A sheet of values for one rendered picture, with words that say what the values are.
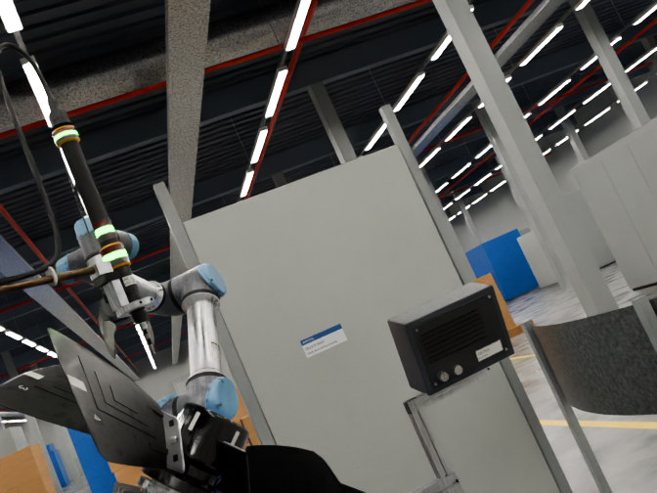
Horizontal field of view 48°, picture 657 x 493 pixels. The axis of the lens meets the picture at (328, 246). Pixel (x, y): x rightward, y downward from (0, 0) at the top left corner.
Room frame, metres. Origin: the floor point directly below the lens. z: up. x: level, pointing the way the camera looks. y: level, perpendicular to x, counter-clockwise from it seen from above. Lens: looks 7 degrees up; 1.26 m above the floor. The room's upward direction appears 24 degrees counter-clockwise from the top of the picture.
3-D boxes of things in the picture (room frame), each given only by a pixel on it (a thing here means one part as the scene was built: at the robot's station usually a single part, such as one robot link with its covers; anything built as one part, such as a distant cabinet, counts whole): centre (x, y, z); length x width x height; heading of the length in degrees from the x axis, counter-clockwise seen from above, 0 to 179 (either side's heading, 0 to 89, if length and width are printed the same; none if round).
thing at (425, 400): (1.84, -0.13, 1.04); 0.24 x 0.03 x 0.03; 108
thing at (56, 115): (1.31, 0.36, 1.66); 0.04 x 0.04 x 0.46
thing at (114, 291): (1.30, 0.37, 1.50); 0.09 x 0.07 x 0.10; 143
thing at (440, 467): (1.81, -0.03, 0.96); 0.03 x 0.03 x 0.20; 18
